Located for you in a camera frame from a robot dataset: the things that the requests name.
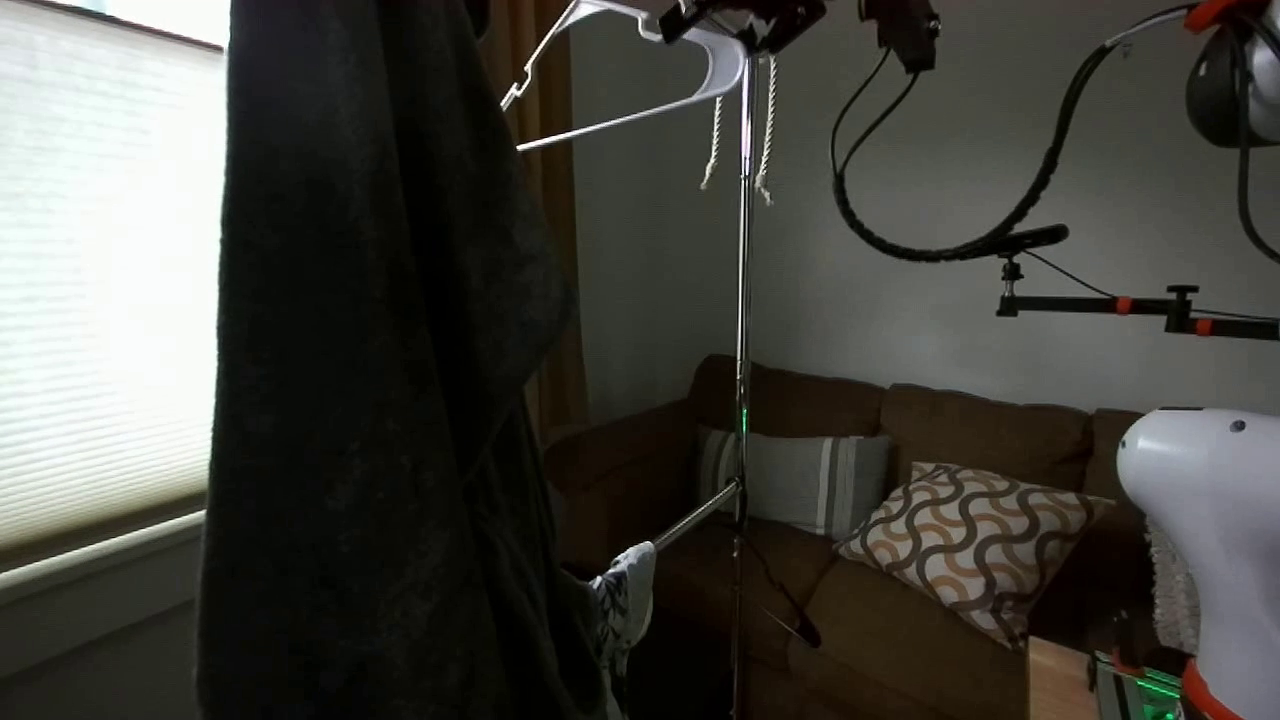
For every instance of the white window blind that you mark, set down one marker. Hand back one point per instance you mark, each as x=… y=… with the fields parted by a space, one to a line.
x=111 y=210

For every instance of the patterned white cloth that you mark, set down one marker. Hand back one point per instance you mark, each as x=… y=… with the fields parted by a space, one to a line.
x=620 y=618

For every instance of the brown sofa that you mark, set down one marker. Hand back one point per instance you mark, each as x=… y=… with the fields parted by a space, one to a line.
x=831 y=638

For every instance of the metal clothes rack pole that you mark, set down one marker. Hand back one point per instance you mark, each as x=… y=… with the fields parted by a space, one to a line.
x=740 y=385

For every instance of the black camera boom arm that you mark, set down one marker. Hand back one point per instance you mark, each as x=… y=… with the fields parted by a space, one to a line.
x=1174 y=309

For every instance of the grey striped pillow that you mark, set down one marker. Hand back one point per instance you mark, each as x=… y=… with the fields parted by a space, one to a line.
x=820 y=486

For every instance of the white fuzzy blanket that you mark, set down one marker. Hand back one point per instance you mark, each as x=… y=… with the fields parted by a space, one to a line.
x=1174 y=586

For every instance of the white plastic clothes hanger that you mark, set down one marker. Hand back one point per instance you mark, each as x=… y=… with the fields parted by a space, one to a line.
x=646 y=61

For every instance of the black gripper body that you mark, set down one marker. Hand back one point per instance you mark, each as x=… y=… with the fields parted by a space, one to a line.
x=762 y=26

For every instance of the brown wave patterned pillow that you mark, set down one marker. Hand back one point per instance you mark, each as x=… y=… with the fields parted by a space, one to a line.
x=973 y=543

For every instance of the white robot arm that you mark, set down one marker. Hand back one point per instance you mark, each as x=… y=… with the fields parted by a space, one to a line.
x=1199 y=473

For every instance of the dark hanging garment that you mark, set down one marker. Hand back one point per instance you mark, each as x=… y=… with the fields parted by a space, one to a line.
x=378 y=526

